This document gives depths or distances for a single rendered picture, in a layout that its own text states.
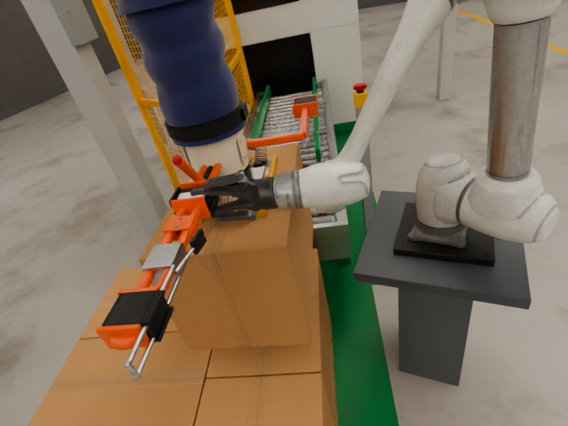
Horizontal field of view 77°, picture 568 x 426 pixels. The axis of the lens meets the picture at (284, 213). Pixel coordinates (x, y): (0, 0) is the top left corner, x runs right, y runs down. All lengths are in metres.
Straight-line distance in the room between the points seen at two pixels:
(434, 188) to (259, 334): 0.70
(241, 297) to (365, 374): 0.99
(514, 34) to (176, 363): 1.36
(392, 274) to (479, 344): 0.89
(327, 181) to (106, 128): 1.86
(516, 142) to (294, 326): 0.75
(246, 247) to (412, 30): 0.62
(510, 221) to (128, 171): 2.13
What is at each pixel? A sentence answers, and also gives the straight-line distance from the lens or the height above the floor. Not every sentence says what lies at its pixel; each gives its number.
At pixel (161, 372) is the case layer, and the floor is 0.54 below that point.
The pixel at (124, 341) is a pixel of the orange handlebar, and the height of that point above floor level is 1.21.
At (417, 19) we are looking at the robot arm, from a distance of 0.92.
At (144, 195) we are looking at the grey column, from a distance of 2.61.
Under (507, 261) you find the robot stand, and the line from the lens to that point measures 1.31.
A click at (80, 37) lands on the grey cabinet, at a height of 1.50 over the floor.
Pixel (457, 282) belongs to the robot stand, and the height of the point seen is 0.75.
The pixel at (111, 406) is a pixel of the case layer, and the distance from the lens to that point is 1.48.
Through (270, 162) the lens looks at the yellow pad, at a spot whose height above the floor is 1.09.
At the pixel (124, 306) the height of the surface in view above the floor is 1.23.
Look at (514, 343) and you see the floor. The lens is 2.06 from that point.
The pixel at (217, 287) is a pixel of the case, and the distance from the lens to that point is 1.01.
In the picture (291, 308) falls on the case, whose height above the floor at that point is 0.84.
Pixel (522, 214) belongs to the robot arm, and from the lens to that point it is 1.10.
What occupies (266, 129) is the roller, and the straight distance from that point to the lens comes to 2.96.
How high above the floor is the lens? 1.64
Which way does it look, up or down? 35 degrees down
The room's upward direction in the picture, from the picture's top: 13 degrees counter-clockwise
